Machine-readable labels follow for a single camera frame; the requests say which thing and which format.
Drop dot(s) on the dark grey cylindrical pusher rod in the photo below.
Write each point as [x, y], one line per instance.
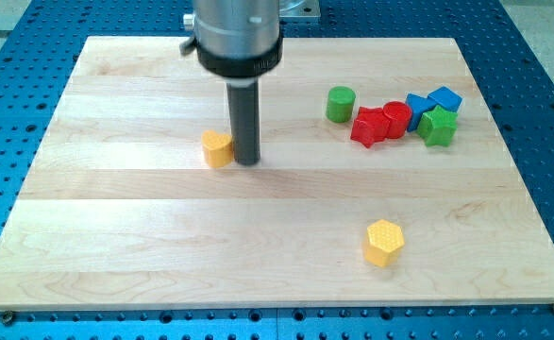
[244, 114]

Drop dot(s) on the yellow heart block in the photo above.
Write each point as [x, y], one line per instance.
[217, 148]

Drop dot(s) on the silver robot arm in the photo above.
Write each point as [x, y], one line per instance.
[239, 41]

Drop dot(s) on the yellow hexagon block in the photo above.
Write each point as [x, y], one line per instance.
[382, 243]

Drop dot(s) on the green cylinder block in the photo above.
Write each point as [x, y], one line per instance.
[340, 104]

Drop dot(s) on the red star block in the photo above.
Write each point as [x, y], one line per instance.
[370, 126]

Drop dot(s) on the red cylinder block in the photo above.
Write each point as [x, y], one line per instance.
[399, 115]

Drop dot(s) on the blue cube block left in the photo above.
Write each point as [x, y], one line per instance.
[418, 105]

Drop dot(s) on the blue cube block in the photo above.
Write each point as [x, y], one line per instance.
[446, 98]
[418, 105]

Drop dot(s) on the green star block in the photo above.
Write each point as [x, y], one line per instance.
[437, 126]

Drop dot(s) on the blue cube block right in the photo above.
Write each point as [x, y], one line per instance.
[446, 98]

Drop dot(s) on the silver metal mounting bracket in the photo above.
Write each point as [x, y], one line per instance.
[299, 11]

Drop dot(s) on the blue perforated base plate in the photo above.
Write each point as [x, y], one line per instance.
[43, 43]

